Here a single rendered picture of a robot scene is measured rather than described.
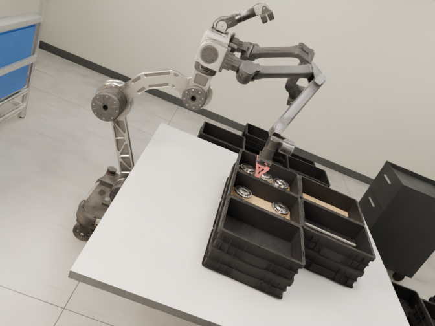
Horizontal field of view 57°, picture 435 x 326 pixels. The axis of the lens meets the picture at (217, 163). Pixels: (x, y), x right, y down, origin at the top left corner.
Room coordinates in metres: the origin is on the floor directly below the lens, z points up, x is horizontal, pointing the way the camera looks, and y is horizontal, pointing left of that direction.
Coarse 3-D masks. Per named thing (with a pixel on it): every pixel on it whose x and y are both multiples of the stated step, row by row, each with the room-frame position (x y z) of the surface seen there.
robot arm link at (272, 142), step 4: (272, 136) 1.79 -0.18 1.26; (268, 140) 1.78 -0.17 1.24; (272, 140) 1.77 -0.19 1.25; (276, 140) 1.78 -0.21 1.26; (280, 140) 1.79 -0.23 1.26; (268, 144) 1.77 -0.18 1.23; (272, 144) 1.77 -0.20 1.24; (276, 144) 1.77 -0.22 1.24; (280, 144) 1.79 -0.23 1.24; (268, 148) 1.77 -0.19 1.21; (272, 148) 1.77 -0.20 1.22; (276, 148) 1.78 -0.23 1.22; (280, 148) 1.78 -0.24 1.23
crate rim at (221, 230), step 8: (240, 200) 1.71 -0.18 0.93; (224, 208) 1.58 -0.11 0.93; (256, 208) 1.70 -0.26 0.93; (224, 216) 1.52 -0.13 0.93; (272, 216) 1.70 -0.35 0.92; (296, 224) 1.72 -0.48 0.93; (224, 232) 1.41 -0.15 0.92; (232, 232) 1.43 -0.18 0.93; (240, 240) 1.41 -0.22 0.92; (248, 240) 1.42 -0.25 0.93; (256, 248) 1.42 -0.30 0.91; (264, 248) 1.42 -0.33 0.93; (272, 256) 1.42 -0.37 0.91; (280, 256) 1.42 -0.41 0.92; (304, 256) 1.49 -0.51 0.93; (296, 264) 1.42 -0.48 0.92; (304, 264) 1.43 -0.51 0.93
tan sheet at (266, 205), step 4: (232, 192) 1.93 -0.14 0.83; (252, 196) 1.99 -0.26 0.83; (252, 200) 1.95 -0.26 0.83; (256, 200) 1.96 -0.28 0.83; (260, 200) 1.98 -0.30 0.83; (256, 204) 1.92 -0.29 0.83; (260, 204) 1.93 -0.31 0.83; (264, 204) 1.95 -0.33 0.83; (268, 204) 1.97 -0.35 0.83; (264, 208) 1.91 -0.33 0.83; (268, 208) 1.93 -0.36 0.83; (288, 216) 1.95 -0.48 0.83
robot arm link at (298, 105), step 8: (320, 80) 2.08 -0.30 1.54; (312, 88) 2.07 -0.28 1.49; (304, 96) 2.02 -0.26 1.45; (312, 96) 2.05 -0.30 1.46; (296, 104) 1.97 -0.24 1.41; (304, 104) 1.99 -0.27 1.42; (288, 112) 1.92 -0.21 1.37; (296, 112) 1.94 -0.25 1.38; (280, 120) 1.86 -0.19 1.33; (288, 120) 1.88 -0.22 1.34; (272, 128) 1.83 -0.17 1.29
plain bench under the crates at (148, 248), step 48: (192, 144) 2.56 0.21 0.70; (144, 192) 1.77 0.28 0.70; (192, 192) 1.97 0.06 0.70; (96, 240) 1.30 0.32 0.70; (144, 240) 1.42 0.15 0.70; (192, 240) 1.57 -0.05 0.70; (144, 288) 1.16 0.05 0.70; (192, 288) 1.27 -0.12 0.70; (240, 288) 1.39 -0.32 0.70; (288, 288) 1.53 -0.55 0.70; (336, 288) 1.70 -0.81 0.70; (384, 288) 1.88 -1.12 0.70
